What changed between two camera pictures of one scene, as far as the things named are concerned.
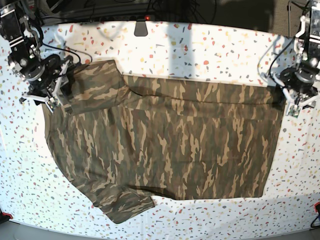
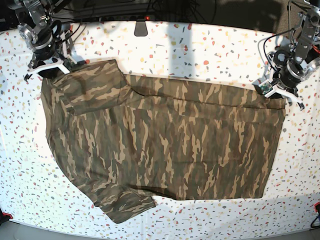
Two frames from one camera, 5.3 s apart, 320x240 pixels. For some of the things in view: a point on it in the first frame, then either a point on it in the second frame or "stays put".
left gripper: [48, 80] -> [57, 53]
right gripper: [300, 88] -> [283, 78]
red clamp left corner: [5, 214] stays put
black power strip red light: [131, 18] stays put
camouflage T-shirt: [126, 138] stays put
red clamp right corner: [315, 205] stays put
